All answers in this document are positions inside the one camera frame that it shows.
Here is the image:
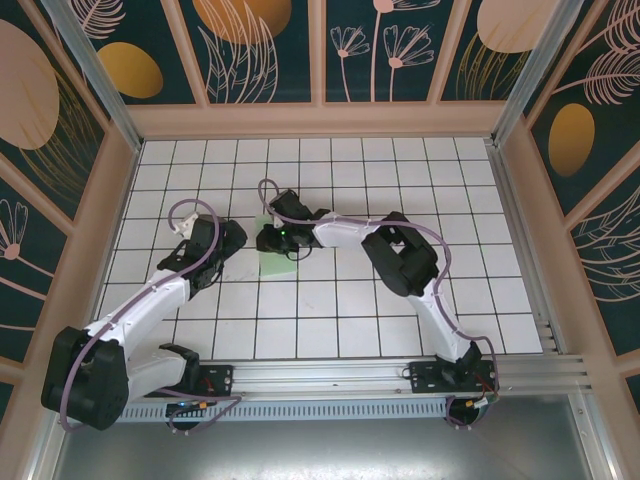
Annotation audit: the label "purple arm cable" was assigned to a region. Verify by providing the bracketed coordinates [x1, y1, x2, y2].
[58, 198, 242, 435]
[257, 178, 503, 430]

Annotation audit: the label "aluminium side rail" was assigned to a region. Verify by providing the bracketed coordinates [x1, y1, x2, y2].
[487, 139, 571, 357]

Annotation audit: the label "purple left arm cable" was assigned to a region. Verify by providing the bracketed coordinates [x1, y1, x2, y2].
[58, 198, 242, 435]

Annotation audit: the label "aluminium mounting rail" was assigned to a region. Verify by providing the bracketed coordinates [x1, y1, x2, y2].
[47, 354, 594, 404]

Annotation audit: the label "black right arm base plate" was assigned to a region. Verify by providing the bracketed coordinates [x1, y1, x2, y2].
[408, 360, 499, 396]

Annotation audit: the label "slotted grey cable duct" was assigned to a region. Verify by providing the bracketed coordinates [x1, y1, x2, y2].
[114, 399, 451, 421]

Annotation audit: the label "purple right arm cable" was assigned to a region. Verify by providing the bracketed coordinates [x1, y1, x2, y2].
[257, 178, 503, 430]

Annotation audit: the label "grey sheet metal panel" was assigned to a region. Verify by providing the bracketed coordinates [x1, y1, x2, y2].
[49, 394, 616, 480]

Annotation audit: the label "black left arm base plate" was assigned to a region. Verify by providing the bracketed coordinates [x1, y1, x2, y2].
[143, 364, 235, 399]

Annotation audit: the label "aluminium corner post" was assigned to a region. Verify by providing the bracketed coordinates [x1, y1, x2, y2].
[490, 0, 599, 147]
[42, 0, 144, 151]

